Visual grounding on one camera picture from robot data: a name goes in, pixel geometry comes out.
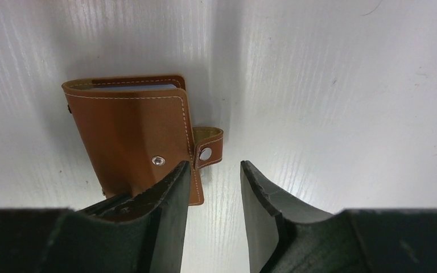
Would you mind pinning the brown leather card holder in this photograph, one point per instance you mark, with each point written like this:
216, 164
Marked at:
137, 129

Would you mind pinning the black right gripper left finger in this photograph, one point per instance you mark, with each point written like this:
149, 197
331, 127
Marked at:
144, 233

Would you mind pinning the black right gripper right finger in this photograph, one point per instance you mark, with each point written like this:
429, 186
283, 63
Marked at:
286, 234

